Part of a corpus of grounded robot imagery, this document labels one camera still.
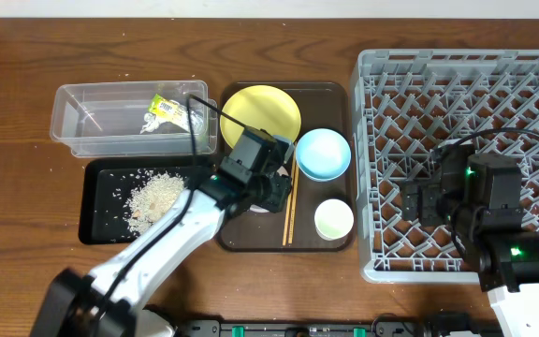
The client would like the pile of rice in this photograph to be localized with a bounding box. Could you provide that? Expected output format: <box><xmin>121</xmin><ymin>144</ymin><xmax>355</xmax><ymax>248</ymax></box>
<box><xmin>109</xmin><ymin>168</ymin><xmax>185</xmax><ymax>239</ymax></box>

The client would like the clear plastic bin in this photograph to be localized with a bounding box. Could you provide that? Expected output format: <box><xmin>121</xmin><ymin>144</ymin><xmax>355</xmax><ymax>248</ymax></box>
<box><xmin>50</xmin><ymin>80</ymin><xmax>218</xmax><ymax>157</ymax></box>

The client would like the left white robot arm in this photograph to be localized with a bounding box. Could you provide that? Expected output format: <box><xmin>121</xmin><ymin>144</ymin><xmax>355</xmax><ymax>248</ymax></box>
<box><xmin>30</xmin><ymin>126</ymin><xmax>294</xmax><ymax>336</ymax></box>

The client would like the white bowl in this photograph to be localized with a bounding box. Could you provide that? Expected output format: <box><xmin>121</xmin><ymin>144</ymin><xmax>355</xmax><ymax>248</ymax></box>
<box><xmin>249</xmin><ymin>166</ymin><xmax>289</xmax><ymax>213</ymax></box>

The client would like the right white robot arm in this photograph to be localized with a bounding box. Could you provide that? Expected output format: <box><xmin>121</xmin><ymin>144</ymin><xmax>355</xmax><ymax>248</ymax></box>
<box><xmin>400</xmin><ymin>143</ymin><xmax>539</xmax><ymax>336</ymax></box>

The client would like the yellow plate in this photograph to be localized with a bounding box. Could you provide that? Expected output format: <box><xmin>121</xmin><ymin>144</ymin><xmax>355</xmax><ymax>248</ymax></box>
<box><xmin>222</xmin><ymin>85</ymin><xmax>301</xmax><ymax>141</ymax></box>

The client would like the light blue bowl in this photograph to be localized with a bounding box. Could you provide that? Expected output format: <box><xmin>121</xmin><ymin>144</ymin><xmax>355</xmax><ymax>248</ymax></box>
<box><xmin>295</xmin><ymin>128</ymin><xmax>352</xmax><ymax>183</ymax></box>

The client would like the left wooden chopstick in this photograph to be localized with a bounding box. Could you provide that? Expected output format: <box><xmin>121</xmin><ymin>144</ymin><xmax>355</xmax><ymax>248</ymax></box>
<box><xmin>282</xmin><ymin>156</ymin><xmax>297</xmax><ymax>246</ymax></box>

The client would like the wooden chopstick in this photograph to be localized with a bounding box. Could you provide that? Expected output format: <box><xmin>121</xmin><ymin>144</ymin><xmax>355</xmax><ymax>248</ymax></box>
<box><xmin>282</xmin><ymin>156</ymin><xmax>297</xmax><ymax>246</ymax></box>
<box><xmin>287</xmin><ymin>158</ymin><xmax>299</xmax><ymax>244</ymax></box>

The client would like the brown serving tray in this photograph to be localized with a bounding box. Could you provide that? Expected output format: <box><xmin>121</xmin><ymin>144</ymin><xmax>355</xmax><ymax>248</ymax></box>
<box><xmin>216</xmin><ymin>81</ymin><xmax>355</xmax><ymax>253</ymax></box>

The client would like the grey dishwasher rack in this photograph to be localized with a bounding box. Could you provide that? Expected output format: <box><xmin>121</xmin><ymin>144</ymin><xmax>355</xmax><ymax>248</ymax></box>
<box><xmin>351</xmin><ymin>50</ymin><xmax>539</xmax><ymax>284</ymax></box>

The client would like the right wooden chopstick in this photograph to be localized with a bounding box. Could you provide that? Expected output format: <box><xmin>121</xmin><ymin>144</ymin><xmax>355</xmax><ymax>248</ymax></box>
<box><xmin>287</xmin><ymin>158</ymin><xmax>299</xmax><ymax>244</ymax></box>

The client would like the green snack wrapper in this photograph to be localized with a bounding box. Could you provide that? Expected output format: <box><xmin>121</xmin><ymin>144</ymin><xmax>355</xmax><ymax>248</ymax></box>
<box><xmin>140</xmin><ymin>95</ymin><xmax>205</xmax><ymax>134</ymax></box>

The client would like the black waste tray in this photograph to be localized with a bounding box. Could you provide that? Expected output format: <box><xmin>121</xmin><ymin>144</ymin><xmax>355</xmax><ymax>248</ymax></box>
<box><xmin>79</xmin><ymin>155</ymin><xmax>213</xmax><ymax>244</ymax></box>

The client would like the white cup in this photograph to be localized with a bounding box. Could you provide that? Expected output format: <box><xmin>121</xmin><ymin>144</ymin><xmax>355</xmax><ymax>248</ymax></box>
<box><xmin>313</xmin><ymin>198</ymin><xmax>354</xmax><ymax>241</ymax></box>

